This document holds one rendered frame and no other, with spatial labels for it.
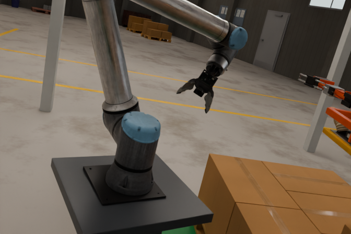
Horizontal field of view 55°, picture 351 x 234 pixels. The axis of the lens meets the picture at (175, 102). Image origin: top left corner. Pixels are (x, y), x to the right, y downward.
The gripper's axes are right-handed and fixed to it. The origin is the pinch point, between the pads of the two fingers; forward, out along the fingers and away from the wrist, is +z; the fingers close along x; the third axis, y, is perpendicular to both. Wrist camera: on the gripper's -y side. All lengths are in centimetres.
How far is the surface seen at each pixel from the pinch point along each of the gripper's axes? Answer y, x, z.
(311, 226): -39, 86, 0
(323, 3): -627, 176, -894
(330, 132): 23, 48, -11
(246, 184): -66, 55, -10
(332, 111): 44, 36, -2
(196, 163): -203, 39, -51
